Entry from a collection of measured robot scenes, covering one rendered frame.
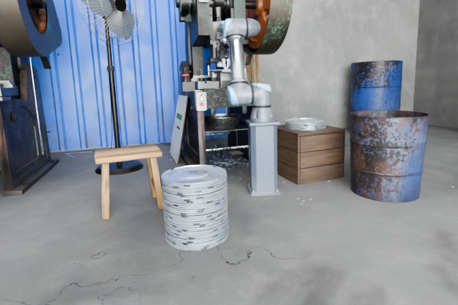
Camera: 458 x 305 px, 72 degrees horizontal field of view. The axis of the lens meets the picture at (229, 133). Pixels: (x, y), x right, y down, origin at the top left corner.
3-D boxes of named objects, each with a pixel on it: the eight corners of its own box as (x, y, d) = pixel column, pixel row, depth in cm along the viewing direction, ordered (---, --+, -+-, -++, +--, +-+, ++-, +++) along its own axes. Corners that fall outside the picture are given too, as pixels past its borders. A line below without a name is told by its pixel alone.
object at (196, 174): (238, 171, 144) (238, 169, 144) (195, 190, 122) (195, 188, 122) (193, 163, 162) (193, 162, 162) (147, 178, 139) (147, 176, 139)
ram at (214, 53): (232, 57, 254) (231, 18, 249) (214, 57, 250) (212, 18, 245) (226, 58, 270) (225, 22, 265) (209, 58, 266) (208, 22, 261)
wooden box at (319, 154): (344, 177, 223) (345, 129, 217) (298, 184, 210) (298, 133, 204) (311, 164, 260) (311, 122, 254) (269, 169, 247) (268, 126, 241)
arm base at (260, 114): (277, 121, 188) (277, 105, 187) (251, 122, 187) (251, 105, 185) (271, 118, 203) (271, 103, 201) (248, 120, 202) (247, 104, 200)
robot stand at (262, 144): (281, 194, 194) (280, 122, 187) (251, 196, 192) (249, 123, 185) (274, 184, 212) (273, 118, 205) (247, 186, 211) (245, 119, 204)
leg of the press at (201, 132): (208, 174, 242) (202, 54, 228) (193, 175, 239) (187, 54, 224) (188, 150, 329) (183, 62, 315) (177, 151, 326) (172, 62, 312)
